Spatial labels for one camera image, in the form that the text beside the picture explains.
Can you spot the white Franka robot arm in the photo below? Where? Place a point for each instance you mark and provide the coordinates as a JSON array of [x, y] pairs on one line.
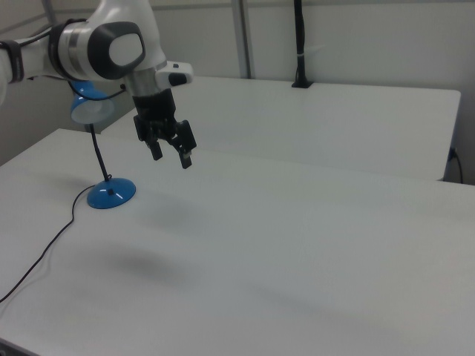
[[111, 22]]

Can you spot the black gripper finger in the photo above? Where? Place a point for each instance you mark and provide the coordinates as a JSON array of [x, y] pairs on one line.
[[148, 135], [185, 139]]

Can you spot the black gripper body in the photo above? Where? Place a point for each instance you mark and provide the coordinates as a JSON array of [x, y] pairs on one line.
[[154, 107]]

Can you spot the black mount pole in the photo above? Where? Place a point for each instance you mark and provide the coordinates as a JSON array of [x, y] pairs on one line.
[[300, 29]]

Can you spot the white side table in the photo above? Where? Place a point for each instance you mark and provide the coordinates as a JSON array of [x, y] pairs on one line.
[[297, 118]]

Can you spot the blue desk lamp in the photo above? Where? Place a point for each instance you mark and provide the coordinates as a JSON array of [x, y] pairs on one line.
[[111, 196]]

